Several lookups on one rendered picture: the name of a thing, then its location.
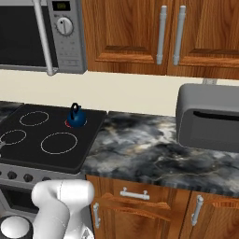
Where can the wooden drawer front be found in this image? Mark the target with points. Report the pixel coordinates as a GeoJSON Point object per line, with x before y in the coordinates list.
{"type": "Point", "coordinates": [168, 193]}

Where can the white microwave dial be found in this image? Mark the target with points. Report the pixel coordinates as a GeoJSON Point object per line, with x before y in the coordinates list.
{"type": "Point", "coordinates": [64, 26]}

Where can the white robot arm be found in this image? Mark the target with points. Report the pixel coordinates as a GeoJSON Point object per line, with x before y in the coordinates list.
{"type": "Point", "coordinates": [59, 199]}

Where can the blue kettle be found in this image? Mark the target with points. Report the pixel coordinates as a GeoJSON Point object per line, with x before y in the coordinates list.
{"type": "Point", "coordinates": [76, 118]}

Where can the black stove knob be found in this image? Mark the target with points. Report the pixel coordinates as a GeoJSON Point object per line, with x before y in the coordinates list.
{"type": "Point", "coordinates": [11, 175]}
{"type": "Point", "coordinates": [28, 178]}
{"type": "Point", "coordinates": [46, 179]}

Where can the white wall socket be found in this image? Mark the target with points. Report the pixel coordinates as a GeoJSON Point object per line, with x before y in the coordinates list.
{"type": "Point", "coordinates": [210, 81]}

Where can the grey toaster oven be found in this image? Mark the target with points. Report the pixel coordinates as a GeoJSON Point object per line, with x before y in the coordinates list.
{"type": "Point", "coordinates": [208, 118]}

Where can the silver stove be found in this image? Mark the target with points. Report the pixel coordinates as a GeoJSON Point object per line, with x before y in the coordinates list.
{"type": "Point", "coordinates": [18, 186]}

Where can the black glass hob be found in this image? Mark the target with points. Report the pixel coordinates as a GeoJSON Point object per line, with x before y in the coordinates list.
{"type": "Point", "coordinates": [46, 130]}

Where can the wooden wall cupboard door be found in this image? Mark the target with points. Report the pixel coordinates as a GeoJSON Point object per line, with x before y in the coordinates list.
{"type": "Point", "coordinates": [124, 31]}
{"type": "Point", "coordinates": [211, 34]}

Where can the wooden base cupboard door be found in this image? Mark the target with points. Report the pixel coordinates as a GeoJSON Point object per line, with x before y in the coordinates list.
{"type": "Point", "coordinates": [217, 221]}
{"type": "Point", "coordinates": [130, 224]}

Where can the silver microwave oven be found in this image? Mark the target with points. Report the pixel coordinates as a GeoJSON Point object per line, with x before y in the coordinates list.
{"type": "Point", "coordinates": [28, 34]}

